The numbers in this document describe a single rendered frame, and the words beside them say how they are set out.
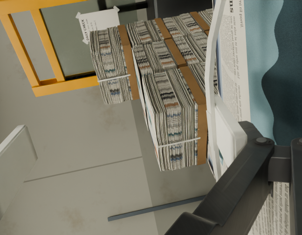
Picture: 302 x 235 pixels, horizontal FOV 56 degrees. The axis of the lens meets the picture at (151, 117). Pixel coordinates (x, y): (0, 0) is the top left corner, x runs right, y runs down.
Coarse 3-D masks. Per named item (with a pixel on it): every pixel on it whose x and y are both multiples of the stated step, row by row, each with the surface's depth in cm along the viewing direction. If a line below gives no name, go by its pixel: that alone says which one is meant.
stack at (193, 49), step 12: (192, 36) 155; (204, 36) 153; (180, 48) 146; (192, 48) 145; (204, 48) 143; (192, 60) 136; (204, 60) 135; (192, 72) 129; (204, 72) 127; (216, 72) 127; (204, 84) 120; (216, 84) 120
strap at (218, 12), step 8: (216, 0) 17; (224, 0) 17; (216, 8) 17; (216, 16) 17; (216, 24) 17; (216, 32) 17; (208, 40) 18; (216, 40) 17; (208, 48) 18; (208, 56) 18; (208, 64) 18; (208, 72) 18; (208, 80) 18; (208, 88) 19; (208, 96) 19; (208, 104) 19; (208, 112) 19; (208, 120) 20; (208, 128) 20; (216, 144) 20; (216, 152) 20; (216, 160) 20; (216, 168) 21; (216, 176) 21
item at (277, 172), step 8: (248, 128) 17; (256, 128) 17; (248, 136) 16; (256, 136) 16; (280, 152) 14; (288, 152) 14; (272, 160) 14; (280, 160) 14; (288, 160) 13; (272, 168) 14; (280, 168) 14; (288, 168) 14; (272, 176) 14; (280, 176) 14; (288, 176) 14
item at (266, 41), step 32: (256, 0) 17; (288, 0) 14; (256, 32) 18; (288, 32) 15; (256, 64) 19; (288, 64) 16; (256, 96) 20; (288, 96) 16; (288, 128) 17; (288, 192) 19; (256, 224) 26; (288, 224) 20
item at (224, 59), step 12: (228, 0) 22; (228, 12) 22; (228, 24) 23; (228, 36) 24; (216, 48) 35; (228, 48) 24; (216, 60) 37; (228, 60) 25; (228, 72) 26; (228, 84) 27; (228, 96) 28; (228, 108) 29
